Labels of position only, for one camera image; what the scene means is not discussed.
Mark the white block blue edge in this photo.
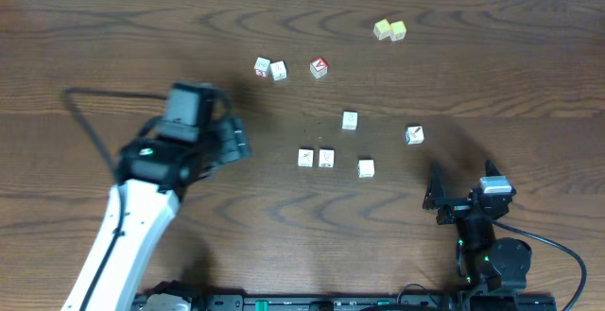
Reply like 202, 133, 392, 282
405, 126, 424, 145

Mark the plain white block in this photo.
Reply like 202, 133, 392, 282
357, 159, 375, 178

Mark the white dragonfly block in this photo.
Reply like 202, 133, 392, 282
297, 148, 314, 167

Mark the white block with oval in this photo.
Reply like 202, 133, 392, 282
319, 148, 335, 168

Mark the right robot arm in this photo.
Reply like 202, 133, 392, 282
423, 161, 532, 310

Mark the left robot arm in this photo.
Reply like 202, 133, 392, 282
61, 83, 251, 311

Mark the white block red bottom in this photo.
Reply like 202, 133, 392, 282
253, 57, 271, 78

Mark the red letter block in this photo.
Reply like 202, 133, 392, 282
310, 57, 329, 78

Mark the yellow block right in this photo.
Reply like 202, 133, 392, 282
389, 21, 407, 42

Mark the yellow block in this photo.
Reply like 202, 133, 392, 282
373, 19, 392, 40
389, 21, 407, 42

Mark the yellow block left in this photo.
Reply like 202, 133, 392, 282
373, 19, 392, 40

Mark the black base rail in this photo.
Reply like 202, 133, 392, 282
131, 282, 558, 311

